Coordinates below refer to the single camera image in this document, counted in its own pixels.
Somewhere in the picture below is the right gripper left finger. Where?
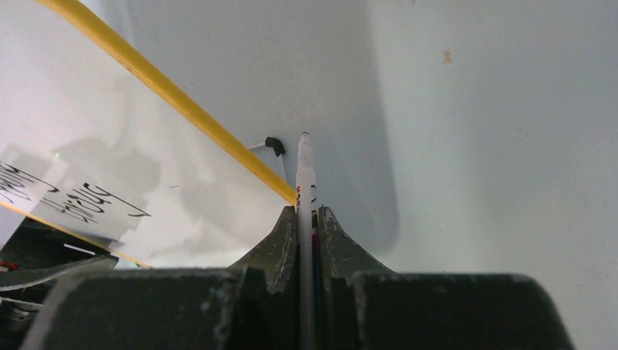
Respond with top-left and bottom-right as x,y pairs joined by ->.
21,206 -> 298,349

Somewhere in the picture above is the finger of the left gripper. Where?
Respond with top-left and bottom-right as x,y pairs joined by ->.
1,256 -> 118,292

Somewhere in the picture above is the yellow framed whiteboard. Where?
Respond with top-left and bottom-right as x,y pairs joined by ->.
1,1 -> 294,268

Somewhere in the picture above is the black whiteboard marker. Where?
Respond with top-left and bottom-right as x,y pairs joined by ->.
296,131 -> 316,349

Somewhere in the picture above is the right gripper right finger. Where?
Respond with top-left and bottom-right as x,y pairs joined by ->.
317,206 -> 574,349

